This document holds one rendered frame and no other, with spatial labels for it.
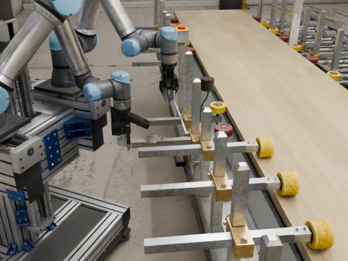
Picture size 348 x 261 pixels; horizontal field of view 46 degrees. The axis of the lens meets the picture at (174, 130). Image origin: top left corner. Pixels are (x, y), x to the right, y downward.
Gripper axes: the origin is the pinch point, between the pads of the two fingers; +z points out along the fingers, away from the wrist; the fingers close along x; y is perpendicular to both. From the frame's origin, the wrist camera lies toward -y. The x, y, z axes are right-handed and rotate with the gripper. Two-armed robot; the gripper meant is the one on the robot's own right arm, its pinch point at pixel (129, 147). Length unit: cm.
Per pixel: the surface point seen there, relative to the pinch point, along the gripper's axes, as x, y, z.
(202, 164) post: 22.7, -28.8, -3.4
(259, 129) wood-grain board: 3, -58, -8
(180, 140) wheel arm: 1.5, -22.9, -3.2
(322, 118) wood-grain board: -5, -91, -8
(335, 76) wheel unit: -59, -124, -8
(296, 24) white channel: -135, -127, -21
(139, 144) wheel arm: 1.5, -4.2, -2.5
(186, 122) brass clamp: -20.0, -28.5, -1.4
